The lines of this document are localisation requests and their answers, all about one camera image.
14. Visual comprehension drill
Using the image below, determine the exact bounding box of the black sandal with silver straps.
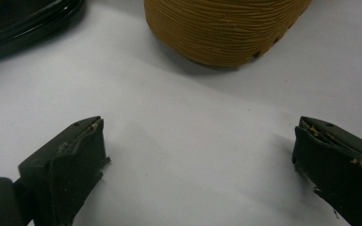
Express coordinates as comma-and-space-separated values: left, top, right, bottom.
0, 0, 87, 66

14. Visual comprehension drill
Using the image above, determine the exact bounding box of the tan suede boot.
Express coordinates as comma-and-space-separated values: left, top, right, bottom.
142, 0, 313, 68

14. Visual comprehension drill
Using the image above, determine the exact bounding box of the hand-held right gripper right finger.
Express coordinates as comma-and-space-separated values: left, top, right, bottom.
291, 116, 362, 226

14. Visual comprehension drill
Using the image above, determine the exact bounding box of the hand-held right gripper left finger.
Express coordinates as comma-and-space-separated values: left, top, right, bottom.
18, 115, 112, 226

